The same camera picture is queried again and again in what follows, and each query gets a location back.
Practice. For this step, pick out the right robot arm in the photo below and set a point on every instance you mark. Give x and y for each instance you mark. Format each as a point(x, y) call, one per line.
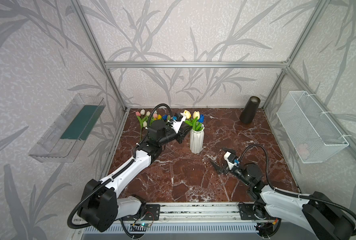
point(315, 213)

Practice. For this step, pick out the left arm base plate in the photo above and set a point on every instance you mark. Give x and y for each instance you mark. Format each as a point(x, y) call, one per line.
point(148, 212)

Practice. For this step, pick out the pink object in basket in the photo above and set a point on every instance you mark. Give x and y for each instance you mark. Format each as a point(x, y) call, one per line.
point(303, 151)

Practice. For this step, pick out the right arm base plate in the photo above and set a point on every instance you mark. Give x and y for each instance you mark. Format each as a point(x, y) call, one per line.
point(254, 211)

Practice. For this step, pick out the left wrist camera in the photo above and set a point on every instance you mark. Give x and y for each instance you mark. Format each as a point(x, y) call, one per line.
point(178, 120)

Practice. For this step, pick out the cream white tulip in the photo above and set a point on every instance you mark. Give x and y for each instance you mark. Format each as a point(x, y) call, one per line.
point(190, 120)

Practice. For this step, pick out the pink tulip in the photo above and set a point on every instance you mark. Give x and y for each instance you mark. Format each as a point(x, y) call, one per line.
point(139, 119)

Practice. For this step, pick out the white ribbed vase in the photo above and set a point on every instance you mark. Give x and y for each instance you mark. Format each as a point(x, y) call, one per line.
point(196, 140)

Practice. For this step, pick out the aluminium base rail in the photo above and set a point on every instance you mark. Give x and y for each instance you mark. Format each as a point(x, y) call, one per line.
point(196, 213)

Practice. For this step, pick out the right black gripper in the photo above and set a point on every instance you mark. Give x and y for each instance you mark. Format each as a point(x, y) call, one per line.
point(226, 167)

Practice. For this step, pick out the clear plastic wall shelf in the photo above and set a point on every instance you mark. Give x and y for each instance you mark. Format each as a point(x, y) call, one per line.
point(64, 139)

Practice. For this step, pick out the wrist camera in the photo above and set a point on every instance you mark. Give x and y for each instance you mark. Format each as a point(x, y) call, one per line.
point(178, 120)
point(232, 160)

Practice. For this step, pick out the white wire mesh basket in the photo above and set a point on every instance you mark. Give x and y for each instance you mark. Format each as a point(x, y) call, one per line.
point(305, 122)

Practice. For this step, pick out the black cone vase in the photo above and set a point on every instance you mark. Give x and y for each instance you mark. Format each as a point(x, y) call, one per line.
point(250, 110)

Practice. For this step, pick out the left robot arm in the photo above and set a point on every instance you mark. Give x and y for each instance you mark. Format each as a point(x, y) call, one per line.
point(110, 187)

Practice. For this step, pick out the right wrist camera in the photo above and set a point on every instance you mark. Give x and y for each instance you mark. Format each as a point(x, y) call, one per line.
point(232, 160)

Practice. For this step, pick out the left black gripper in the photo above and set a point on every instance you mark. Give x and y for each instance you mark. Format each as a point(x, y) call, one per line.
point(182, 135)

